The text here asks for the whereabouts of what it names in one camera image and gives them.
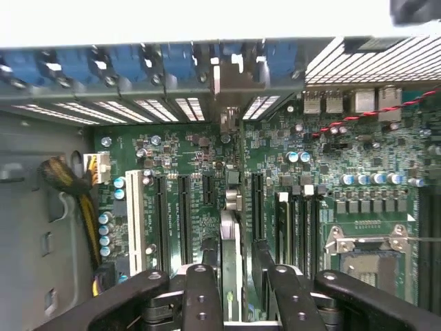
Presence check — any open black PC case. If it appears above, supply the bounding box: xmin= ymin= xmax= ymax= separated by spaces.
xmin=0 ymin=32 xmax=441 ymax=331

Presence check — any blue slot retainer clip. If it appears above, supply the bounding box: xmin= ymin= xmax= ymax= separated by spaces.
xmin=54 ymin=48 xmax=92 ymax=86
xmin=161 ymin=44 xmax=196 ymax=82
xmin=2 ymin=50 xmax=46 ymax=87
xmin=109 ymin=46 xmax=146 ymax=83
xmin=264 ymin=41 xmax=299 ymax=75

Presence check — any white PCI expansion slot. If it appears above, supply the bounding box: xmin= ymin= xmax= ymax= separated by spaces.
xmin=125 ymin=168 xmax=148 ymax=277

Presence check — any black long expansion slot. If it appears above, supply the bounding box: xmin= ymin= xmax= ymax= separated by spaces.
xmin=176 ymin=174 xmax=192 ymax=270
xmin=154 ymin=174 xmax=170 ymax=273
xmin=252 ymin=172 xmax=267 ymax=243

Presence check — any silver rear port housing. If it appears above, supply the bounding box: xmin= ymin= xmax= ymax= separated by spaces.
xmin=302 ymin=89 xmax=324 ymax=114
xmin=323 ymin=89 xmax=345 ymax=114
xmin=377 ymin=85 xmax=404 ymax=123
xmin=353 ymin=88 xmax=377 ymax=114

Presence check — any green motherboard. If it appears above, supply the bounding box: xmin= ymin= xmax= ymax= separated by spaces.
xmin=88 ymin=86 xmax=441 ymax=311

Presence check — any black RAM slot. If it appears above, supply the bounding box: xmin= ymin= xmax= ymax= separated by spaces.
xmin=302 ymin=184 xmax=320 ymax=274
xmin=430 ymin=188 xmax=441 ymax=305
xmin=417 ymin=188 xmax=432 ymax=305

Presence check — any yellow black power wire bundle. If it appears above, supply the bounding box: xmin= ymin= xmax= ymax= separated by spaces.
xmin=37 ymin=155 xmax=116 ymax=299

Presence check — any red black twisted wire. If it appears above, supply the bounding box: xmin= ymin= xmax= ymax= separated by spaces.
xmin=311 ymin=88 xmax=441 ymax=138

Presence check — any black short expansion slot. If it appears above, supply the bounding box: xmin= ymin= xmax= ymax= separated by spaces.
xmin=202 ymin=174 xmax=216 ymax=205

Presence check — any white power connector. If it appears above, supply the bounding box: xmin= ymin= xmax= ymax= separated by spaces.
xmin=83 ymin=153 xmax=112 ymax=185

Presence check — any CPU socket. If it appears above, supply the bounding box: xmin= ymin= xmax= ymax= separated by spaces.
xmin=323 ymin=223 xmax=416 ymax=301

